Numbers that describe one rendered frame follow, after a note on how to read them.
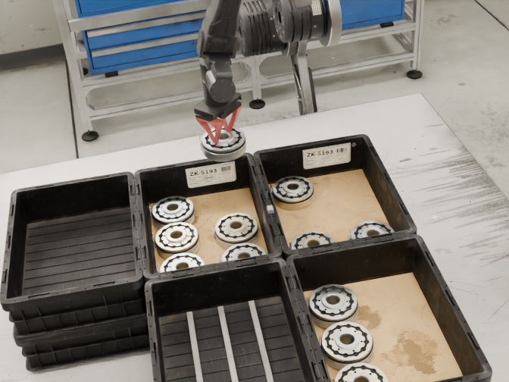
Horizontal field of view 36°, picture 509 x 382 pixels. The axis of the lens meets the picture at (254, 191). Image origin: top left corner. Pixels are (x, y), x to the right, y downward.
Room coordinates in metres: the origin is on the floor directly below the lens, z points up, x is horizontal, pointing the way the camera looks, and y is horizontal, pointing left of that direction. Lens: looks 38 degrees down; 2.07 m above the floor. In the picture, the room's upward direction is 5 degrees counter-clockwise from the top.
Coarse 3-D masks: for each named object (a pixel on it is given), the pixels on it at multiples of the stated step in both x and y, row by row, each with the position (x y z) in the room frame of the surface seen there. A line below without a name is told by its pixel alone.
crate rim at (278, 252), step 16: (208, 160) 1.62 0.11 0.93; (256, 176) 1.53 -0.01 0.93; (144, 224) 1.39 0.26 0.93; (272, 224) 1.35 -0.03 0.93; (144, 240) 1.33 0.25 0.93; (272, 240) 1.29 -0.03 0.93; (144, 256) 1.28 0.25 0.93; (256, 256) 1.25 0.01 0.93; (272, 256) 1.24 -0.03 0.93; (144, 272) 1.23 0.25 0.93; (176, 272) 1.22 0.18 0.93
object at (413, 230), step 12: (300, 144) 1.65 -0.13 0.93; (312, 144) 1.64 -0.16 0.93; (324, 144) 1.65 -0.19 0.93; (372, 144) 1.62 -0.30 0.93; (372, 156) 1.58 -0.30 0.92; (384, 168) 1.52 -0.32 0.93; (264, 180) 1.51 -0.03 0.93; (264, 192) 1.47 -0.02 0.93; (396, 192) 1.42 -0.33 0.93; (276, 216) 1.37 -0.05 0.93; (408, 216) 1.33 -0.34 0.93; (276, 228) 1.33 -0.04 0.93; (348, 240) 1.27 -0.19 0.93; (360, 240) 1.27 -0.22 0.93; (372, 240) 1.27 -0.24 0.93; (288, 252) 1.25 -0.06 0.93; (300, 252) 1.25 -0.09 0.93
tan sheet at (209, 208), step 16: (224, 192) 1.61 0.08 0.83; (240, 192) 1.60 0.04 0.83; (208, 208) 1.55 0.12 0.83; (224, 208) 1.54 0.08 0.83; (240, 208) 1.54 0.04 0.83; (192, 224) 1.49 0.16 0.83; (208, 224) 1.49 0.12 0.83; (208, 240) 1.43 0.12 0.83; (160, 256) 1.39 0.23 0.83; (208, 256) 1.37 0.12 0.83
